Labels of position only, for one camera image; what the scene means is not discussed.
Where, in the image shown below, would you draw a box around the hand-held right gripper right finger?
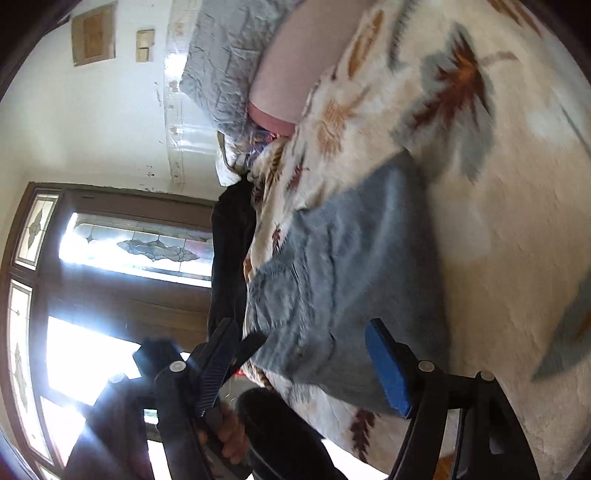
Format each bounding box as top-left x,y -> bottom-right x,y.
365,318 -> 541,480

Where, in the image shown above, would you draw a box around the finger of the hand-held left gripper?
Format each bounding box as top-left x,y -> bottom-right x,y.
226,331 -> 269,377
133,338 -> 182,376

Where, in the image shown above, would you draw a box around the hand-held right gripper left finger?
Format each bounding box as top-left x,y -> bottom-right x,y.
65,318 -> 252,480

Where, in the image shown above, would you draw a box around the light blue denim pants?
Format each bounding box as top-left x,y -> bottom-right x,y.
242,152 -> 455,416

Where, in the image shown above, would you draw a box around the person's left hand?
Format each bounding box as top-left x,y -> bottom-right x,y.
198,401 -> 252,467

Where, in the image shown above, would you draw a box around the large black garment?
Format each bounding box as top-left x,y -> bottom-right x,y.
207,178 -> 259,342

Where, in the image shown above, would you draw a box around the stained glass window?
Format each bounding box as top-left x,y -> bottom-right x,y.
0,182 -> 218,480

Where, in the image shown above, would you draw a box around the white cloth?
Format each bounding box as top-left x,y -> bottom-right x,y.
216,131 -> 252,185

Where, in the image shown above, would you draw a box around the leaf printed white blanket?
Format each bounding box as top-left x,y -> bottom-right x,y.
240,0 -> 591,480

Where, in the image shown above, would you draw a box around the colourful printed cloth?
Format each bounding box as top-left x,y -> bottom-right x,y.
247,129 -> 278,158

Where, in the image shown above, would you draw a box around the pink sofa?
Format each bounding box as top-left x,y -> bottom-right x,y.
247,0 -> 375,139

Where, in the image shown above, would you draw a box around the grey quilted blanket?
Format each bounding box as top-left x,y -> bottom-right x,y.
180,0 -> 305,139

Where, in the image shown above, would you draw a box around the beige wall switch plate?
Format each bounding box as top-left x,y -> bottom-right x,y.
135,28 -> 155,63

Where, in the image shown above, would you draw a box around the square beige wall panel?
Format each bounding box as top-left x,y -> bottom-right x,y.
71,2 -> 116,66

